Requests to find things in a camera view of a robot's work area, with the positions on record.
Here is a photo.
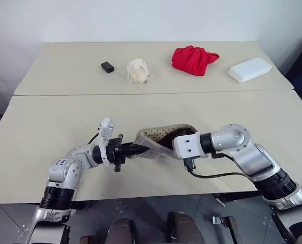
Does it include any white mesh bath sponge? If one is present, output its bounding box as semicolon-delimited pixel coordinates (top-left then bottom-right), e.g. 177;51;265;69
126;57;151;84

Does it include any white rectangular plastic box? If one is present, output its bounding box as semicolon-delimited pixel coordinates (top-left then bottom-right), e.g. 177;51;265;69
227;57;273;83

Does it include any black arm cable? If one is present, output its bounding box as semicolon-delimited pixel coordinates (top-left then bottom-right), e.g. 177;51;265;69
87;131;101;144
183;151;243;179

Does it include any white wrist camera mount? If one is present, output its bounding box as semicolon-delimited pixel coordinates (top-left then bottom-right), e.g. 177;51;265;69
172;134;208;160
97;116;116;166

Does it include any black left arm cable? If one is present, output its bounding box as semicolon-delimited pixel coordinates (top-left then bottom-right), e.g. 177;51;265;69
87;131;101;144

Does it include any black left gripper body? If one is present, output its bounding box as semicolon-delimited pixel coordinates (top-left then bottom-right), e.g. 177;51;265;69
107;133;128;173

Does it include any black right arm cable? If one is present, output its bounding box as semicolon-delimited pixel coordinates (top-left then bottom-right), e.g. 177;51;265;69
183;151;243;179

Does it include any beige dotted pouch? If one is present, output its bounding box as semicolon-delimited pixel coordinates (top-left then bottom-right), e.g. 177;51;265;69
133;123;199;160

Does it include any dark rounded shape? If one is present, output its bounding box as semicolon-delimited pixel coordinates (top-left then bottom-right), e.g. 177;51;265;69
167;211;204;244
107;218;139;244

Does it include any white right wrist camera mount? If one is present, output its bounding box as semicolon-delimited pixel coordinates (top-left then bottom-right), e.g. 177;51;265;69
172;134;208;160

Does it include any small black box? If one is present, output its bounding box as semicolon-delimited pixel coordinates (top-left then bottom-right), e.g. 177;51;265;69
101;61;115;74

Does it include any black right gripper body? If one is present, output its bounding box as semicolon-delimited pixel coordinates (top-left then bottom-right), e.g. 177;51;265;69
158;134;177;151

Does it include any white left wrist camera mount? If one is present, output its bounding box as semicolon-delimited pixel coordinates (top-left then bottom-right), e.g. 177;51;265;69
97;116;116;166

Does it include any red crumpled cloth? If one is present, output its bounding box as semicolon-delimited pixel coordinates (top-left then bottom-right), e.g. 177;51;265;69
170;45;221;77

